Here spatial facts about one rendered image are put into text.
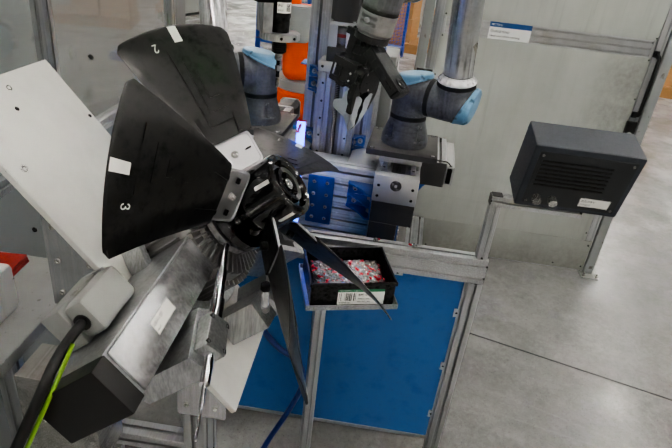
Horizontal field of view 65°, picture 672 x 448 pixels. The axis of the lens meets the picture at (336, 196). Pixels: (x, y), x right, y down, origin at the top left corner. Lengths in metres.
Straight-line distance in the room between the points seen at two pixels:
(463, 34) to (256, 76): 0.64
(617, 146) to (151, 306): 1.11
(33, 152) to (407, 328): 1.14
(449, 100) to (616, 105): 1.56
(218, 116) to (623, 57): 2.32
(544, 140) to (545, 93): 1.56
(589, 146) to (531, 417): 1.30
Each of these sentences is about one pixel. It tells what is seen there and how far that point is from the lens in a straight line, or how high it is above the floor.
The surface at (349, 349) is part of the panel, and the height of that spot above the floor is 0.46.
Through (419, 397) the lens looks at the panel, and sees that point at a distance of 1.87.
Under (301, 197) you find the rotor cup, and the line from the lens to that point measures 0.97.
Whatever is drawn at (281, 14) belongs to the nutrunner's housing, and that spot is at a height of 1.49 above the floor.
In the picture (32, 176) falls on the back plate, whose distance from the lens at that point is 0.95.
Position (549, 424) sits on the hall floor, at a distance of 2.40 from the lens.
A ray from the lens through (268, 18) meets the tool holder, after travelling 0.94.
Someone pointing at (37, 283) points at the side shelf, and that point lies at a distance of 1.37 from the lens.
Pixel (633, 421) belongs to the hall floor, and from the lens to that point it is 2.60.
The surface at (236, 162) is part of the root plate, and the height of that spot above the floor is 1.24.
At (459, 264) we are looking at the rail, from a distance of 1.53.
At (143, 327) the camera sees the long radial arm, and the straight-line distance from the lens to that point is 0.78.
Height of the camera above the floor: 1.63
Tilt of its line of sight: 26 degrees down
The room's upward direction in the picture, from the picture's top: 6 degrees clockwise
